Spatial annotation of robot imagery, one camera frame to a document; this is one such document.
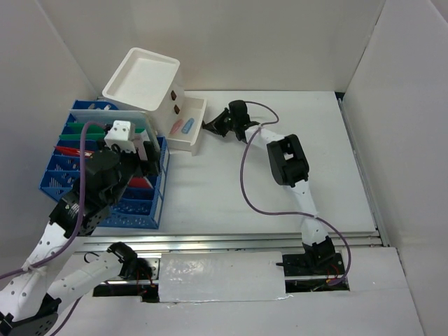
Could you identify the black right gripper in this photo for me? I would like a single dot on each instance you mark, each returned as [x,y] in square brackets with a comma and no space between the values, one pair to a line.
[213,126]

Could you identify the white cover panel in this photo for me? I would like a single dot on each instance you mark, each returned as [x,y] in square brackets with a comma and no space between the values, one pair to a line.
[221,277]

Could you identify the white foam drawer box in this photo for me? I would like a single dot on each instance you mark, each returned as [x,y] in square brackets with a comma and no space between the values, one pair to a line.
[152,83]

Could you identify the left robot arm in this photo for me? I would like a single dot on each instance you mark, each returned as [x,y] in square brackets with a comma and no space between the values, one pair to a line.
[34,297]

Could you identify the blue plastic file organizer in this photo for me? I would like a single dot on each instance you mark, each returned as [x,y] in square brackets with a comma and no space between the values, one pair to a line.
[138,208]

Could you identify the red file folder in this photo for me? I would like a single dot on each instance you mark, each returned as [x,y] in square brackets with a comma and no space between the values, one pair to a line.
[136,182]

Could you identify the green clip file folder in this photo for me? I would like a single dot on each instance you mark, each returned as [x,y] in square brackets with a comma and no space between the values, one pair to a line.
[72,131]

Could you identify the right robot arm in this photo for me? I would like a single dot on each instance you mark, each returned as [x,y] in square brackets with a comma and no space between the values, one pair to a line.
[289,168]

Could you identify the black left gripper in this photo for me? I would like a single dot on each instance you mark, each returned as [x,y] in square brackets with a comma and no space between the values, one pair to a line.
[152,164]

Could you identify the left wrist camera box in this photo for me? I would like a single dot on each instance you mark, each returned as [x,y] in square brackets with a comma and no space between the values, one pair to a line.
[121,136]

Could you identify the aluminium mounting rail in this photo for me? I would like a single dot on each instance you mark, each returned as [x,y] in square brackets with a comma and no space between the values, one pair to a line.
[196,243]

